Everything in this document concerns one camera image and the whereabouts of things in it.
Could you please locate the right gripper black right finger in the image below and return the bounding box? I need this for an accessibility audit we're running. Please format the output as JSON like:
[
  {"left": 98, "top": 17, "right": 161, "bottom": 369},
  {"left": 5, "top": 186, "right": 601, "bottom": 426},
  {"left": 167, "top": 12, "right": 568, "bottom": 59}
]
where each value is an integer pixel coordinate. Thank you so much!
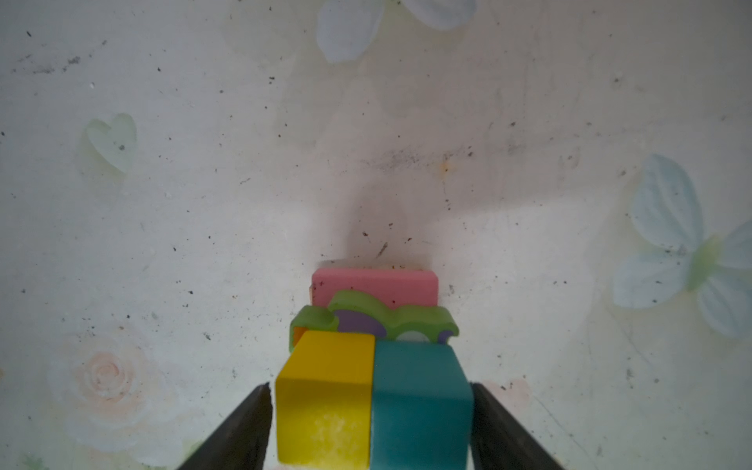
[{"left": 470, "top": 383, "right": 564, "bottom": 470}]

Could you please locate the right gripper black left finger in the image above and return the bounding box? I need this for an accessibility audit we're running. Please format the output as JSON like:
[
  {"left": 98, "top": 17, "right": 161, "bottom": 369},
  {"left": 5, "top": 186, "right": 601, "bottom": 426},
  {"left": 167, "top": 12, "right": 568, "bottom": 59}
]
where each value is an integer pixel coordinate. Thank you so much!
[{"left": 178, "top": 383, "right": 273, "bottom": 470}]

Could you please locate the teal cube block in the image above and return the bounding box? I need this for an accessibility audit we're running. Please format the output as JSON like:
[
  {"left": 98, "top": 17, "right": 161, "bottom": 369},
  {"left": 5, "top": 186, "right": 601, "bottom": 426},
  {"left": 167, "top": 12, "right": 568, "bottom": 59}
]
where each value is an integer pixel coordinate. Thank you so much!
[{"left": 370, "top": 341, "right": 474, "bottom": 469}]

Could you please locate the yellow cube block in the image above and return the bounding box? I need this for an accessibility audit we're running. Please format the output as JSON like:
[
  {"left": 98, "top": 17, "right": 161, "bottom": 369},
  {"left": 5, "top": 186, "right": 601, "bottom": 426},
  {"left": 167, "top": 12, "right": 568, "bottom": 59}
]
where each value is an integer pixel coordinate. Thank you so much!
[{"left": 274, "top": 331, "right": 376, "bottom": 469}]

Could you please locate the green owl toy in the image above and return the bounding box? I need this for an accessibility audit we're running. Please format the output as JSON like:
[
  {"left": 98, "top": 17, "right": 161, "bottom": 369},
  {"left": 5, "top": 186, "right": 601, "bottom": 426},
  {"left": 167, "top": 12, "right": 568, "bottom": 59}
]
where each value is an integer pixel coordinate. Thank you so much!
[{"left": 289, "top": 290, "right": 460, "bottom": 350}]

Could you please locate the pink rectangular block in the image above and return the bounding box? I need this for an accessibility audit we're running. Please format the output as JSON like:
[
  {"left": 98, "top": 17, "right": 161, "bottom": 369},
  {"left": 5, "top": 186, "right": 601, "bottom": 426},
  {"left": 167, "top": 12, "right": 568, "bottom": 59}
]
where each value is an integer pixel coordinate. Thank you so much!
[{"left": 309, "top": 268, "right": 439, "bottom": 309}]

